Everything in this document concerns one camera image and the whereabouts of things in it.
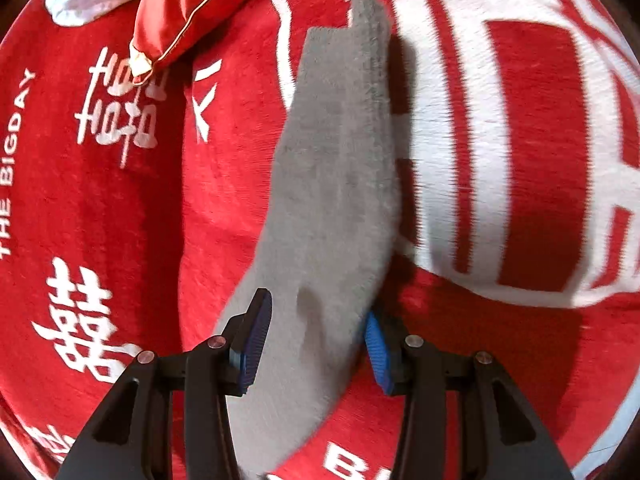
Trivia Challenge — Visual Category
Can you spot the red printed blanket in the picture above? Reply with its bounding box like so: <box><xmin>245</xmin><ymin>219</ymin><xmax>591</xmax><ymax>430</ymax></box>
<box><xmin>0</xmin><ymin>0</ymin><xmax>640</xmax><ymax>480</ymax></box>

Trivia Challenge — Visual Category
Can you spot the red satin pillow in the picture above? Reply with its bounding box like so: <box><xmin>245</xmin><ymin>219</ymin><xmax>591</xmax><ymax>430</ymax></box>
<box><xmin>129</xmin><ymin>0</ymin><xmax>306</xmax><ymax>86</ymax></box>

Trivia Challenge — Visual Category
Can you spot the grey small garment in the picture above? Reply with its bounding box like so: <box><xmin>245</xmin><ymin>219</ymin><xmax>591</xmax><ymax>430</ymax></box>
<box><xmin>219</xmin><ymin>0</ymin><xmax>403</xmax><ymax>480</ymax></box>

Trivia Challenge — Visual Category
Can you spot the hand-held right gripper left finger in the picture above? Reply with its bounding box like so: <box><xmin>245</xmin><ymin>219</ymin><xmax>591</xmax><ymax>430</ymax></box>
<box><xmin>55</xmin><ymin>287</ymin><xmax>274</xmax><ymax>480</ymax></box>

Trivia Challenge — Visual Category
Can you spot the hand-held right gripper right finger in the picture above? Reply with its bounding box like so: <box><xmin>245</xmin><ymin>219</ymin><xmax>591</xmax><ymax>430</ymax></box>
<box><xmin>364</xmin><ymin>309</ymin><xmax>576</xmax><ymax>480</ymax></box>

